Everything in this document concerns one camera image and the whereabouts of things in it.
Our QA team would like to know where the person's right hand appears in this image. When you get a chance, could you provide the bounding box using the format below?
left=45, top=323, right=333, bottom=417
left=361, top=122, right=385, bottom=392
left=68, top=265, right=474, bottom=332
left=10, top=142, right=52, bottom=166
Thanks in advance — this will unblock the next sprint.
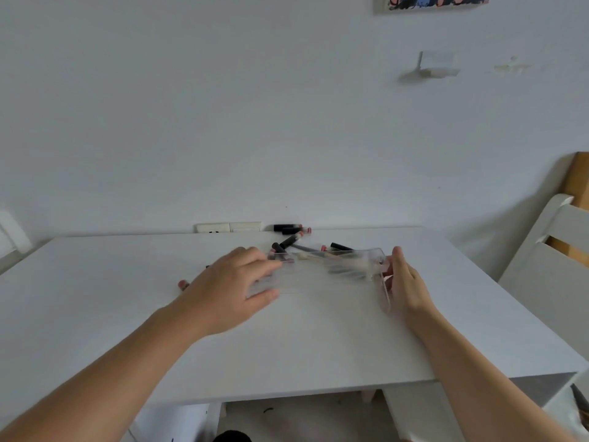
left=383, top=246, right=443, bottom=337

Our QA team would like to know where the person's left hand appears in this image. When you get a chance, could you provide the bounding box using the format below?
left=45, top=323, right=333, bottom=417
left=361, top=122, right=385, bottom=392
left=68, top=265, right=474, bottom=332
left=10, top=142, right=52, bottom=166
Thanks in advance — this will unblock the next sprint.
left=183, top=246, right=284, bottom=337

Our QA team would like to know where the clear acrylic organizer tray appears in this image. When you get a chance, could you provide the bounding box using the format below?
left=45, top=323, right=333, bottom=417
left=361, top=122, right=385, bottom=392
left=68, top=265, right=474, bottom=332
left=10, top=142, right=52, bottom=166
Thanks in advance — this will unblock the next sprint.
left=248, top=247, right=393, bottom=314

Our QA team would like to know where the person's left forearm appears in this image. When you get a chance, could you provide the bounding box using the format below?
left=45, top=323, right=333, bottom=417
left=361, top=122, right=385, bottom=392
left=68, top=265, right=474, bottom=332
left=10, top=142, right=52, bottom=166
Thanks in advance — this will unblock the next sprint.
left=0, top=304, right=205, bottom=442

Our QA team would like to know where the person's right forearm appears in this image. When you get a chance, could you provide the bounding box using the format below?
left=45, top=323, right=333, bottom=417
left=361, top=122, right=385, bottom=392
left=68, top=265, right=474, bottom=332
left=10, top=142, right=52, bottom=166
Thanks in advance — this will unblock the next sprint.
left=407, top=310, right=581, bottom=442

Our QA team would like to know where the white wooden chair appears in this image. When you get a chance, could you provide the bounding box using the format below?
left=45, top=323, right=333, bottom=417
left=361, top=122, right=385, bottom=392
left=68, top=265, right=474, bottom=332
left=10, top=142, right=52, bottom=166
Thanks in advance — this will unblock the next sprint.
left=498, top=193, right=589, bottom=362

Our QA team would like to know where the brown wooden board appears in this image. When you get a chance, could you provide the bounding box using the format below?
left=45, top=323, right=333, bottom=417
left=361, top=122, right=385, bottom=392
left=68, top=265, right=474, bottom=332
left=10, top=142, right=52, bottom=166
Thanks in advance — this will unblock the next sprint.
left=547, top=152, right=589, bottom=268

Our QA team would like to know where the white wall bracket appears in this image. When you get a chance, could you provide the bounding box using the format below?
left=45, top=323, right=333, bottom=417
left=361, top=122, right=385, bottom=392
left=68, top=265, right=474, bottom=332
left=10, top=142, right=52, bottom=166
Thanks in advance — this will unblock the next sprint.
left=416, top=51, right=461, bottom=79

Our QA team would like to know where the colourful wall picture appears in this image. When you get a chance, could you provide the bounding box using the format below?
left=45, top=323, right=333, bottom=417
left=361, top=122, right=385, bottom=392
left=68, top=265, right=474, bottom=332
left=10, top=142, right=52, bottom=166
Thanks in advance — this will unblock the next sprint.
left=373, top=0, right=491, bottom=15

